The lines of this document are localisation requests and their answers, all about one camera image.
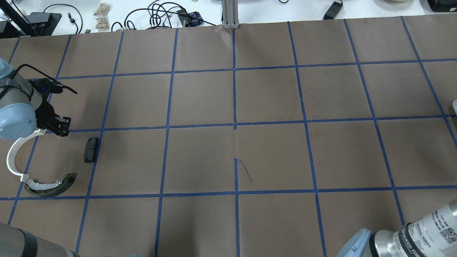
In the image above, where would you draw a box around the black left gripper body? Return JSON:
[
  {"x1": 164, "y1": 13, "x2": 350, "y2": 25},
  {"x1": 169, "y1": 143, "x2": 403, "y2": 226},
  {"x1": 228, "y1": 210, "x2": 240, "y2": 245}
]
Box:
[{"x1": 28, "y1": 79, "x2": 72, "y2": 134}]

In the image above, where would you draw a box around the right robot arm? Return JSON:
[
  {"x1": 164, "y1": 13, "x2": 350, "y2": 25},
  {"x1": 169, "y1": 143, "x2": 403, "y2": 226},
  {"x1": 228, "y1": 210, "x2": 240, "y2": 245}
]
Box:
[{"x1": 337, "y1": 200, "x2": 457, "y2": 257}]

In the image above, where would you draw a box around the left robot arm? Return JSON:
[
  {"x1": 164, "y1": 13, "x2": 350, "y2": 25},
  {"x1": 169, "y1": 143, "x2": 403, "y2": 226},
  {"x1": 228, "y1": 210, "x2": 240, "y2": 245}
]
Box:
[{"x1": 0, "y1": 59, "x2": 77, "y2": 140}]

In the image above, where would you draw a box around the dark grey brake pad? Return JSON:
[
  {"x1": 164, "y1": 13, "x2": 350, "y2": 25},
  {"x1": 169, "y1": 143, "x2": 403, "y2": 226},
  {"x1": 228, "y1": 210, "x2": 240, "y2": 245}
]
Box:
[{"x1": 84, "y1": 137, "x2": 99, "y2": 163}]

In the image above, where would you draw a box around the white curved plastic piece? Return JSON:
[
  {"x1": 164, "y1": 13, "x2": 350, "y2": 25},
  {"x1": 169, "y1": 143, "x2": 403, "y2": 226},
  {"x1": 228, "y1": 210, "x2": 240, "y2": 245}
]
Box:
[{"x1": 6, "y1": 129, "x2": 47, "y2": 183}]

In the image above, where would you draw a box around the olive green brake shoe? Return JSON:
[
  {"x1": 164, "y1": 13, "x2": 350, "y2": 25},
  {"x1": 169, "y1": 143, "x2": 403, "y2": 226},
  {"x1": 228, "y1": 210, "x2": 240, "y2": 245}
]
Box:
[{"x1": 24, "y1": 173, "x2": 77, "y2": 197}]

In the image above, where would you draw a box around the black power adapter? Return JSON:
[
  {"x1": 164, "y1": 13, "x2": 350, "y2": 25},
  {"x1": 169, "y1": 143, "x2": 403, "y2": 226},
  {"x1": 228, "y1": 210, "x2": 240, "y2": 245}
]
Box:
[{"x1": 323, "y1": 0, "x2": 344, "y2": 20}]

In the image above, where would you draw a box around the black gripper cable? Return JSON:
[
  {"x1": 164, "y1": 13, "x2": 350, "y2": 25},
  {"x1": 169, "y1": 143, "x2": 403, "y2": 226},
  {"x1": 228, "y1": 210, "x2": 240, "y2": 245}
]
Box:
[{"x1": 0, "y1": 64, "x2": 78, "y2": 99}]

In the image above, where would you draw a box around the black cable bundle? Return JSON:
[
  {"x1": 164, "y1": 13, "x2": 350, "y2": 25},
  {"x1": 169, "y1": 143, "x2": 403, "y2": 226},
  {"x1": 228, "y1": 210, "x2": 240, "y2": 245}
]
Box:
[{"x1": 111, "y1": 0, "x2": 216, "y2": 32}]

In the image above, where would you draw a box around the aluminium frame post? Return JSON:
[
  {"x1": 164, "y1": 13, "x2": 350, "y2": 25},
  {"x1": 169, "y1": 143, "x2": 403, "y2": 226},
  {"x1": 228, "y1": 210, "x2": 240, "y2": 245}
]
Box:
[{"x1": 221, "y1": 0, "x2": 239, "y2": 29}]

